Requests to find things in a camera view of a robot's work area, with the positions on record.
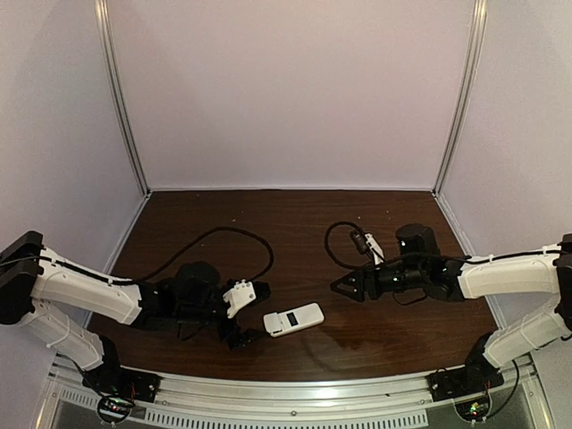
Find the black camera cable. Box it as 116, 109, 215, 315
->
0, 226, 274, 287
324, 222, 564, 272

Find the left black camera cable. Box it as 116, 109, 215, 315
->
0, 226, 274, 287

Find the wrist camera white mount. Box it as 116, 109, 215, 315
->
349, 230, 385, 265
223, 280, 271, 319

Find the left aluminium frame post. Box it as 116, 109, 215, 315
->
93, 0, 150, 193

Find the aluminium frame post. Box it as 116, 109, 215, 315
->
93, 0, 150, 193
433, 0, 488, 197

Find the right aluminium frame post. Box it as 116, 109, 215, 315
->
433, 0, 488, 197

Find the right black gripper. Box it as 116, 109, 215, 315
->
331, 263, 426, 305

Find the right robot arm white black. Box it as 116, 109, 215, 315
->
330, 223, 571, 400

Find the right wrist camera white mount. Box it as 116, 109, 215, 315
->
349, 230, 385, 265

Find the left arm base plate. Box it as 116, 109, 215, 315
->
80, 367, 162, 403

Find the right black camera cable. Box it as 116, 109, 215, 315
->
324, 222, 564, 272

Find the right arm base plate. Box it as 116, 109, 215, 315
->
426, 366, 504, 402

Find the circuit board with led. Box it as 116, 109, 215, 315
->
454, 393, 492, 423
96, 395, 135, 424

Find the white red remote control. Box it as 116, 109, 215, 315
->
263, 302, 324, 338

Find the right circuit board with LED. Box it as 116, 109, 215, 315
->
454, 393, 492, 423

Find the left circuit board with LED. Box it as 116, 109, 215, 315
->
96, 395, 135, 424

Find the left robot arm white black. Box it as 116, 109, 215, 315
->
1, 231, 271, 397

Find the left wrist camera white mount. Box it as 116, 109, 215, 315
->
223, 280, 271, 319

